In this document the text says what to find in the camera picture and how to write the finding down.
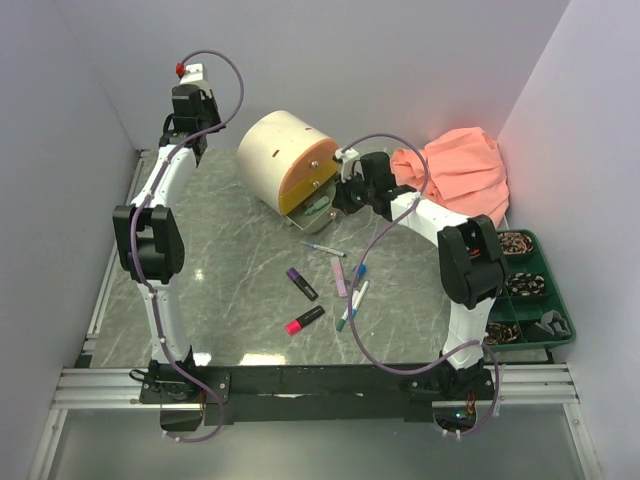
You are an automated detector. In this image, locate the pink highlighter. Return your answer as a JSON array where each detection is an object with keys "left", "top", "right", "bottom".
[{"left": 285, "top": 305, "right": 325, "bottom": 335}]

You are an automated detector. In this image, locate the black base bar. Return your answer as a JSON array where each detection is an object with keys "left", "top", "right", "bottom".
[{"left": 129, "top": 362, "right": 495, "bottom": 432}]

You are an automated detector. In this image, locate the blue capped marker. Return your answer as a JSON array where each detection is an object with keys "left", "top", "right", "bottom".
[{"left": 351, "top": 280, "right": 370, "bottom": 319}]

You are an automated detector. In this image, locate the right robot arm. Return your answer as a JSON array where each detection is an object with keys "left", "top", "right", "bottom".
[{"left": 333, "top": 149, "right": 509, "bottom": 398}]

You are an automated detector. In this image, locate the thin white pen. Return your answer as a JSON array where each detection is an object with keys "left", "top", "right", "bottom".
[{"left": 300, "top": 241, "right": 347, "bottom": 258}]

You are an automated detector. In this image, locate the coiled band top compartment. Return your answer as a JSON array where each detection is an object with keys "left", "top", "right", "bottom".
[{"left": 498, "top": 231, "right": 534, "bottom": 256}]

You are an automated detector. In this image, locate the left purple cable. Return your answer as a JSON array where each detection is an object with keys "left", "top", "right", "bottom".
[{"left": 128, "top": 49, "right": 245, "bottom": 445}]

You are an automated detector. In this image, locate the blue grey glue stick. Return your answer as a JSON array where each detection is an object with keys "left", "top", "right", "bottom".
[{"left": 351, "top": 264, "right": 367, "bottom": 287}]

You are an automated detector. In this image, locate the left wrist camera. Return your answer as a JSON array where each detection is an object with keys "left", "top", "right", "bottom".
[{"left": 175, "top": 63, "right": 208, "bottom": 89}]

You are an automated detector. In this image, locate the green utility knife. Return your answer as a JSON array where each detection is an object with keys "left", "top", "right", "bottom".
[{"left": 303, "top": 196, "right": 331, "bottom": 216}]

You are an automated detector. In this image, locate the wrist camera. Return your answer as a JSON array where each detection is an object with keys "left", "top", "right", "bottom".
[
  {"left": 333, "top": 148, "right": 360, "bottom": 183},
  {"left": 175, "top": 63, "right": 208, "bottom": 89}
]

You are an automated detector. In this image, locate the pink cloth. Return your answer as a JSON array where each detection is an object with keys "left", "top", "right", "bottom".
[{"left": 390, "top": 127, "right": 509, "bottom": 226}]

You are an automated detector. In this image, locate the green compartment tray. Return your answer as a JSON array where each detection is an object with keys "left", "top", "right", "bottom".
[{"left": 488, "top": 229, "right": 576, "bottom": 352}]

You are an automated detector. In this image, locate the round cream drawer cabinet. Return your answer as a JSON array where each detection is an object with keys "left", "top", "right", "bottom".
[{"left": 236, "top": 110, "right": 338, "bottom": 233}]

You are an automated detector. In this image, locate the coiled band compartment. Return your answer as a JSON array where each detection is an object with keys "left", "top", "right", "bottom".
[
  {"left": 485, "top": 322, "right": 521, "bottom": 345},
  {"left": 498, "top": 231, "right": 534, "bottom": 256},
  {"left": 506, "top": 272, "right": 545, "bottom": 297}
]

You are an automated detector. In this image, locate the purple highlighter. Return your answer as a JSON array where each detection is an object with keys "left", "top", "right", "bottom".
[{"left": 286, "top": 267, "right": 318, "bottom": 301}]

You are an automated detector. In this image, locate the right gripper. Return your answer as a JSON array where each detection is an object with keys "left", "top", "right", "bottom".
[{"left": 331, "top": 168, "right": 375, "bottom": 216}]

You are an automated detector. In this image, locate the green capped marker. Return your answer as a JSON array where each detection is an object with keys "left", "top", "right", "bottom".
[{"left": 336, "top": 290, "right": 360, "bottom": 332}]

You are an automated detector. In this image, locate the lilac correction tape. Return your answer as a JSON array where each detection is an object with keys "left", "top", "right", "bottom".
[{"left": 331, "top": 256, "right": 348, "bottom": 298}]

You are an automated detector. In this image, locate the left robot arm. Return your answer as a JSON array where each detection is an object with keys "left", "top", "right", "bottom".
[{"left": 112, "top": 82, "right": 220, "bottom": 364}]

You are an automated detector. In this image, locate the coiled band lower compartment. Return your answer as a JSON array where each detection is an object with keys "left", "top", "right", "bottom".
[{"left": 485, "top": 322, "right": 521, "bottom": 345}]

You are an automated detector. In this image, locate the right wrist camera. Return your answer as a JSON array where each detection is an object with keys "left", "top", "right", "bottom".
[{"left": 333, "top": 148, "right": 360, "bottom": 183}]

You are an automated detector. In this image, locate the coiled band middle compartment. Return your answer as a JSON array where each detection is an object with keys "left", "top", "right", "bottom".
[{"left": 506, "top": 272, "right": 545, "bottom": 297}]

